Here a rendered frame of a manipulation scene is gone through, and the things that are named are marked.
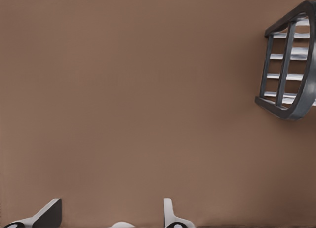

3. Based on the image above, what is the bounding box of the dark grey slatted shoe rack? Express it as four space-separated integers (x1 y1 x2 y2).
254 0 316 121

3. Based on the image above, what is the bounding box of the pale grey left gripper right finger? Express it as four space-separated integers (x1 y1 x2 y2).
163 198 196 228

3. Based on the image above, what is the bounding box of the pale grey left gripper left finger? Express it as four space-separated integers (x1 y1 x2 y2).
1 198 63 228

